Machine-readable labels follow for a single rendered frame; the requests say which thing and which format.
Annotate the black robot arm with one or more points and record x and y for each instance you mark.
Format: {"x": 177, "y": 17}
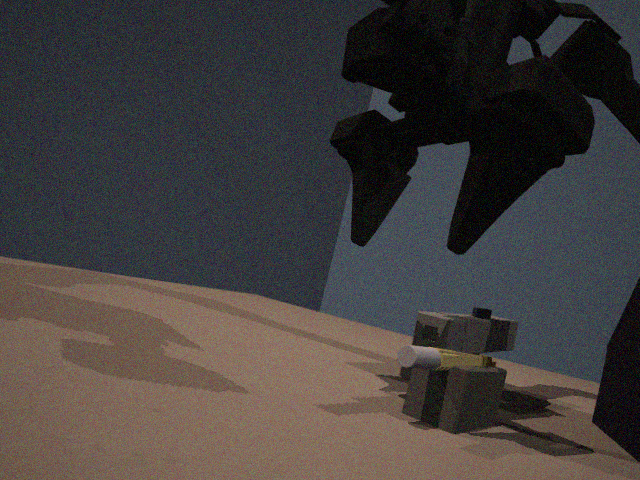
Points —
{"x": 407, "y": 44}

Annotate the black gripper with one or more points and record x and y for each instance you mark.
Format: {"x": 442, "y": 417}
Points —
{"x": 520, "y": 120}

